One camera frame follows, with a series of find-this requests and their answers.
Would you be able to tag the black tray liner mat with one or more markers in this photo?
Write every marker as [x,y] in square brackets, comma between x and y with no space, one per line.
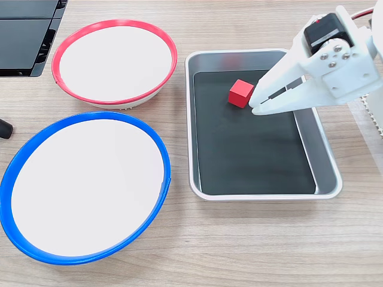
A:
[248,149]

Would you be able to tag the red-rimmed white dish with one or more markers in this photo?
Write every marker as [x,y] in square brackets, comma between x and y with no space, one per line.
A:
[115,62]

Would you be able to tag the black rounded stub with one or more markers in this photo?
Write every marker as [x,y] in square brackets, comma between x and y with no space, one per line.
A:
[5,128]

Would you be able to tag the blue-rimmed white dish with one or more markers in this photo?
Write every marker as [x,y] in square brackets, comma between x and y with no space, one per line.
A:
[86,188]

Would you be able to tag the red cube block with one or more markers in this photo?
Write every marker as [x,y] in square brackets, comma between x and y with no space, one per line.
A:
[239,93]

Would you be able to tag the black flat device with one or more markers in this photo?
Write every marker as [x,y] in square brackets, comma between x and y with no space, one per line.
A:
[24,36]

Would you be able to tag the silver metal tray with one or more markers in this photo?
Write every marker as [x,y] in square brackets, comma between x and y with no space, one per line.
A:
[320,155]

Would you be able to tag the white mesh mat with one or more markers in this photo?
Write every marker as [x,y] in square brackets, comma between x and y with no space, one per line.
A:
[369,113]

